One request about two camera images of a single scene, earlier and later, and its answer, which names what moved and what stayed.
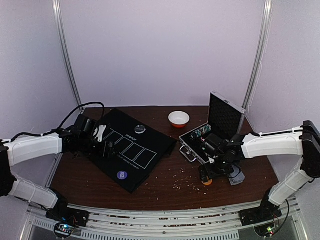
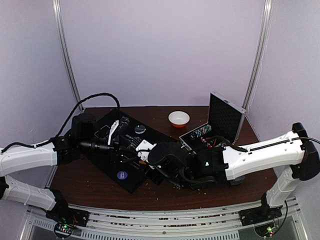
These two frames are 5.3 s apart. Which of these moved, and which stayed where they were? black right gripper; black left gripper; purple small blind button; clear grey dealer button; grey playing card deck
Moved: black left gripper; black right gripper
Stayed: grey playing card deck; clear grey dealer button; purple small blind button
